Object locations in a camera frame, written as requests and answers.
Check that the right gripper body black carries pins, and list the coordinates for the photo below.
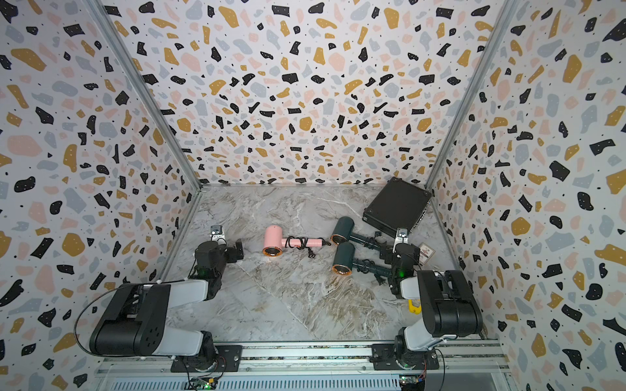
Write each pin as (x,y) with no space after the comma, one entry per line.
(394,278)

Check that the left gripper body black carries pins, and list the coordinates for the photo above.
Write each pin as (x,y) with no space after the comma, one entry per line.
(227,257)

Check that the green hair dryer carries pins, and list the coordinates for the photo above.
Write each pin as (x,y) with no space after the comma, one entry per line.
(345,263)
(344,231)

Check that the pink hair dryer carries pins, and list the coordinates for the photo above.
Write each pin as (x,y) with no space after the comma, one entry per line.
(275,243)

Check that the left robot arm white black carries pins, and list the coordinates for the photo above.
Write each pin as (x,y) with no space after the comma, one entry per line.
(134,322)

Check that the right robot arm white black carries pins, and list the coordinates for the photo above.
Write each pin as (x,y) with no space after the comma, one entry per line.
(448,311)

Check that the small card box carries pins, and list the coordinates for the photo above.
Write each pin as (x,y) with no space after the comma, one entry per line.
(426,253)

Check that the black case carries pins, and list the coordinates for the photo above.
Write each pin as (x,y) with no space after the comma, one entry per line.
(399,205)

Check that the yellow triangular plastic piece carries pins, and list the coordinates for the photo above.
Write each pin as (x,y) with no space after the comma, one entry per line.
(414,307)

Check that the green circuit board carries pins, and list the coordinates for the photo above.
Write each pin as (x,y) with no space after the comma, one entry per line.
(203,383)

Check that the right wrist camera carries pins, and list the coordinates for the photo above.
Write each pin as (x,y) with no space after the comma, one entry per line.
(401,236)

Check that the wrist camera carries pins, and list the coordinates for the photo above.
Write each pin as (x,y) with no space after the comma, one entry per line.
(217,234)
(401,236)

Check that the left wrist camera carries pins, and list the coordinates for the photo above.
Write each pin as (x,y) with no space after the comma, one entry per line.
(217,234)

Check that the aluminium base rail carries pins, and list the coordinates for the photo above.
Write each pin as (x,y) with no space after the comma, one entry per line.
(466,364)

